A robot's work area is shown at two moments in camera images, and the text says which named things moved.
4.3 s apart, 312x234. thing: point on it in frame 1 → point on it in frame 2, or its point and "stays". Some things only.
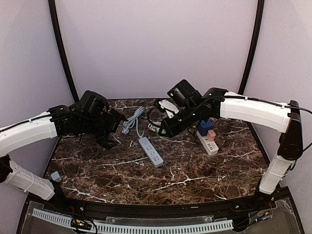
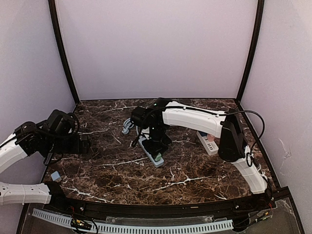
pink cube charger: x=210 y=135 stays
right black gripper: x=172 y=122 → x=159 y=144
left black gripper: x=107 y=133 → x=85 y=143
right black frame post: x=257 y=29 stays
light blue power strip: x=151 y=152 stays
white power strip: x=211 y=147 stays
